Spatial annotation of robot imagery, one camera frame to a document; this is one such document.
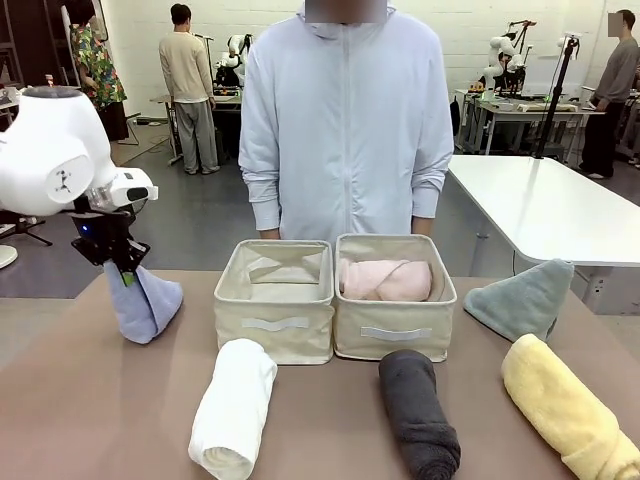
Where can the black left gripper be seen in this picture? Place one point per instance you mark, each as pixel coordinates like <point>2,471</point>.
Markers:
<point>100,240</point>

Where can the blue cone towel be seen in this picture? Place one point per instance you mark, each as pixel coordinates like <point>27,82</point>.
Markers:
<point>145,310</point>

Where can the white towel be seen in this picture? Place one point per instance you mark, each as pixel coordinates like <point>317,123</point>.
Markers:
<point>235,400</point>

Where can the dark grey towel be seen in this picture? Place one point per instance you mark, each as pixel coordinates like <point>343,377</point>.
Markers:
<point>415,410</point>

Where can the grey green cone towel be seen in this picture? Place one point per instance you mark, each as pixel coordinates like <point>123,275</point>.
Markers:
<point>525,300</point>

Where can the yellow towel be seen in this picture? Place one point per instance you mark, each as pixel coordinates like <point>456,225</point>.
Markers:
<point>560,405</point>

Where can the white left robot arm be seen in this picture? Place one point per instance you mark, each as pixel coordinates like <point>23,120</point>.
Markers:
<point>40,150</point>

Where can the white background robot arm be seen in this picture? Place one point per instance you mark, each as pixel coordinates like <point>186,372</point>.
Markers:
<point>500,50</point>
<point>235,55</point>

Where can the person's right hand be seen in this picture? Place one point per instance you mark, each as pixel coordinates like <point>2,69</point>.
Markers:
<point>270,235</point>

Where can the person's left hand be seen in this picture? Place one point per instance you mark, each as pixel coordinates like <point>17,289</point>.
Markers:
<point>421,226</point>

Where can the black floor tripod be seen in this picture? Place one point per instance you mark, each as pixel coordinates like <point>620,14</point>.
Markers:
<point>30,231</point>

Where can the white round floor base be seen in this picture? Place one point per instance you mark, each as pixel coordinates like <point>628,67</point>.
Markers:
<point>7,256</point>

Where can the beige fabric basket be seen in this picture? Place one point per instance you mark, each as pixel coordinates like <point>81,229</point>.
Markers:
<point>395,335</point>
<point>272,330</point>

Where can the grey background work table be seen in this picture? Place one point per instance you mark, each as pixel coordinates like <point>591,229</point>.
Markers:
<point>162,98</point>

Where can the man in cream sweater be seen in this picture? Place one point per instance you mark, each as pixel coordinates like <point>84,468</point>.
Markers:
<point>187,75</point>

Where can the person in floral shirt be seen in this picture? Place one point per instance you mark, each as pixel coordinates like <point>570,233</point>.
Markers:
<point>95,65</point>

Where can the pink rolled towel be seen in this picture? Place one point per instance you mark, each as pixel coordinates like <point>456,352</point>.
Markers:
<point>385,280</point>

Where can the person in white hoodie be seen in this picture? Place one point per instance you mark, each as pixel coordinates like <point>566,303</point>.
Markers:
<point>345,125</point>

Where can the grey background workbench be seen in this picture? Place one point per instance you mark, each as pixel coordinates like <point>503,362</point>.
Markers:
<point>515,107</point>

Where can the black tripod stand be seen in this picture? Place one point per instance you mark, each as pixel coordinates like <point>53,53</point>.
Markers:
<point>555,95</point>

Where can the man in grey sweater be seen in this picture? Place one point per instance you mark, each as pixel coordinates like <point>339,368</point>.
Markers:
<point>612,85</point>

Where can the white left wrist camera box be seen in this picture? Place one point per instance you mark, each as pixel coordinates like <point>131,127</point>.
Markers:
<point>131,187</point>

